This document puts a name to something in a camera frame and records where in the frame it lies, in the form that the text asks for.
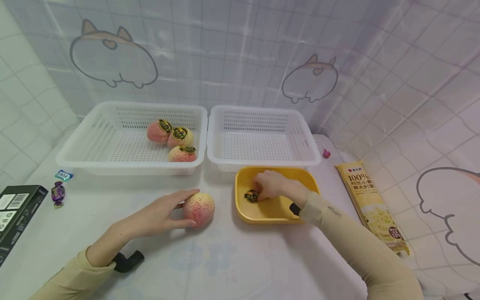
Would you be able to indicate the person's right hand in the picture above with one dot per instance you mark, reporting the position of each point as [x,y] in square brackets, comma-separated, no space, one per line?
[275,185]

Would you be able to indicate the person's left hand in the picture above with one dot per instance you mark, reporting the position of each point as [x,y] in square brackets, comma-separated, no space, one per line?
[157,216]

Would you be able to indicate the person's right fingers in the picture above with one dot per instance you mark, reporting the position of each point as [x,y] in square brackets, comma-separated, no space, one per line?
[262,189]

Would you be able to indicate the person's left index finger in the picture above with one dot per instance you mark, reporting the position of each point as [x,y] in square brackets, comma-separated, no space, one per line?
[182,197]

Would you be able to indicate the person's left thumb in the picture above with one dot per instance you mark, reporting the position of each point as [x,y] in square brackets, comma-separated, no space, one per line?
[183,223]

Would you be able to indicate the round black yellow sticker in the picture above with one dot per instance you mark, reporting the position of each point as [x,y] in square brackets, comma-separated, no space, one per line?
[250,196]

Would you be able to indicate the pink peach without sticker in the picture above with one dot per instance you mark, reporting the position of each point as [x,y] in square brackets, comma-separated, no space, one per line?
[200,209]

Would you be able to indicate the person's left forearm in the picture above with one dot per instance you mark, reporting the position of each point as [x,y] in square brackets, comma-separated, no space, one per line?
[86,266]

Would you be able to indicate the person's right forearm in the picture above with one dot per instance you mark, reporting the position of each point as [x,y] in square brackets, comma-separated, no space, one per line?
[360,246]

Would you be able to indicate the yellow plastic tray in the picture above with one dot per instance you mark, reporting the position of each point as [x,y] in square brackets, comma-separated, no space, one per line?
[270,210]

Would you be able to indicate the pink peach with black sticker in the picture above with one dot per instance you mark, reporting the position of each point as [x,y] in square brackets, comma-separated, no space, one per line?
[181,155]
[180,137]
[157,132]

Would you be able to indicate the white perforated plastic basket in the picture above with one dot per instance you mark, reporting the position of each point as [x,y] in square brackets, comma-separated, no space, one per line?
[258,146]
[112,146]

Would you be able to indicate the small pink object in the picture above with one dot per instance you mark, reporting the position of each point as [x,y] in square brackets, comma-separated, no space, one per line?
[326,153]

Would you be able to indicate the yellow pasta packet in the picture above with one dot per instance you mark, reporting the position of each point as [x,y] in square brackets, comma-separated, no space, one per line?
[375,208]

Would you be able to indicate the small blue white packet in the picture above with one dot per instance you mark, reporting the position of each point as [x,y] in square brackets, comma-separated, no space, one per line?
[63,175]

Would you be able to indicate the purple wrapped candy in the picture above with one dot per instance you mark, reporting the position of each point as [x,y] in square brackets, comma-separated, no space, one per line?
[58,194]

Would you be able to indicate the black cardboard box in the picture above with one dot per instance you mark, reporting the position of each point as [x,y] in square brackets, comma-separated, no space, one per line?
[15,212]

